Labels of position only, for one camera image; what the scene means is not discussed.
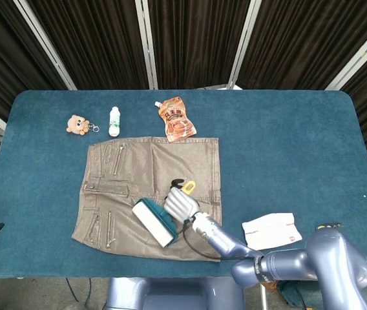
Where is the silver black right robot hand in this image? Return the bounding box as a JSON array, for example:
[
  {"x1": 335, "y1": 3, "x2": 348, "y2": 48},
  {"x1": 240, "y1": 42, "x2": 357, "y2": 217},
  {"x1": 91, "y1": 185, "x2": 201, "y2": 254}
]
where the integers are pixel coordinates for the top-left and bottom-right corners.
[{"x1": 163, "y1": 178, "x2": 200, "y2": 223}]

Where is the teal lint roller yellow handle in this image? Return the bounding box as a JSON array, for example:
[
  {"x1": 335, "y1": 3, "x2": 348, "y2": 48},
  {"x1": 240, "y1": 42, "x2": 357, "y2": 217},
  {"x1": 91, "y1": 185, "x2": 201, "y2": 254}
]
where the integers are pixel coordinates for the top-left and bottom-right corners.
[{"x1": 131, "y1": 180, "x2": 196, "y2": 249}]

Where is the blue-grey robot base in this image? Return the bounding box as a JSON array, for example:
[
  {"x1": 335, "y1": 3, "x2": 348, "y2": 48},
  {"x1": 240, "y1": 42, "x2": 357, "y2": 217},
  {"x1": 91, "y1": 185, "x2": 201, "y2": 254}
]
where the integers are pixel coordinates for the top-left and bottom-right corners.
[{"x1": 104, "y1": 276, "x2": 246, "y2": 310}]

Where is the brown skirt with zippers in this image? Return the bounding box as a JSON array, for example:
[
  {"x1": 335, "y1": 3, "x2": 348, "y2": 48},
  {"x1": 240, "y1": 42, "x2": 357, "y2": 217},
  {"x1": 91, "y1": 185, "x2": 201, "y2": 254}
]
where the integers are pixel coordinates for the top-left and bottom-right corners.
[{"x1": 70, "y1": 136, "x2": 223, "y2": 263}]

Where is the brown sauce spout pouch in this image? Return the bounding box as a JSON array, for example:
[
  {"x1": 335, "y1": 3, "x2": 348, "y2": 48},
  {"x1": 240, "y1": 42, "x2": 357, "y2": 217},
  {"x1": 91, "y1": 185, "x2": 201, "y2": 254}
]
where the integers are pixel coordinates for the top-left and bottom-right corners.
[{"x1": 154, "y1": 98, "x2": 198, "y2": 143}]

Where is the folded white pink cloth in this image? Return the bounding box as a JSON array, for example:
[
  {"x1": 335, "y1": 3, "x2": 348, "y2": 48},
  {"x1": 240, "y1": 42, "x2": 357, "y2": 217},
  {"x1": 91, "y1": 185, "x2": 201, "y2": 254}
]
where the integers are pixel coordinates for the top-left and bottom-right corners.
[{"x1": 241, "y1": 212, "x2": 303, "y2": 251}]

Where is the small white green bottle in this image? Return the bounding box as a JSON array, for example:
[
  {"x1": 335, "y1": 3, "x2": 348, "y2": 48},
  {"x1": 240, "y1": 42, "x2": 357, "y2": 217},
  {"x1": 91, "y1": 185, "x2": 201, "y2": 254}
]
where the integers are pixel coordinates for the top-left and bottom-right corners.
[{"x1": 108, "y1": 106, "x2": 121, "y2": 138}]

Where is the blue table cloth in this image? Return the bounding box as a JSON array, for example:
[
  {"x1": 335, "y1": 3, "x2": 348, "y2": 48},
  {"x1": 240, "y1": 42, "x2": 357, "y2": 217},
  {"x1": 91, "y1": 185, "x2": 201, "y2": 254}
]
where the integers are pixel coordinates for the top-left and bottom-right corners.
[{"x1": 0, "y1": 89, "x2": 367, "y2": 282}]

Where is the black yellow small tool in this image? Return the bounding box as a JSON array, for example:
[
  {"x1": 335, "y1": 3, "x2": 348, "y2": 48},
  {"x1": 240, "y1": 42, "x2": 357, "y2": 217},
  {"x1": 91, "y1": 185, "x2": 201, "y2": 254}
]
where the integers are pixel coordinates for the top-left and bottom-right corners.
[{"x1": 315, "y1": 222, "x2": 342, "y2": 232}]

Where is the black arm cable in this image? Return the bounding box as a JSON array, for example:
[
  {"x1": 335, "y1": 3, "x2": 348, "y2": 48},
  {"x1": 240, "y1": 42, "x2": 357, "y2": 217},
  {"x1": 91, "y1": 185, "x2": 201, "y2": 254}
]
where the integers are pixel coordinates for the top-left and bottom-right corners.
[{"x1": 182, "y1": 219, "x2": 265, "y2": 261}]

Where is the blue cable under table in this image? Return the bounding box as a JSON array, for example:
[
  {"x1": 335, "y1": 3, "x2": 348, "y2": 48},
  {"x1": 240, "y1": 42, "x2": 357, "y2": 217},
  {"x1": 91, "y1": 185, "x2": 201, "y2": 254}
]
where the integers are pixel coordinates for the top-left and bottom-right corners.
[{"x1": 65, "y1": 277, "x2": 78, "y2": 305}]

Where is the brown plush bear keychain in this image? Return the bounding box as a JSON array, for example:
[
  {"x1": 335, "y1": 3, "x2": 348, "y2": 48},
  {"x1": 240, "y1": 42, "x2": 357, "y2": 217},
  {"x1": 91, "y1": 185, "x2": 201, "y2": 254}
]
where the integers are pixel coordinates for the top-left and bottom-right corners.
[{"x1": 66, "y1": 114, "x2": 101, "y2": 136}]

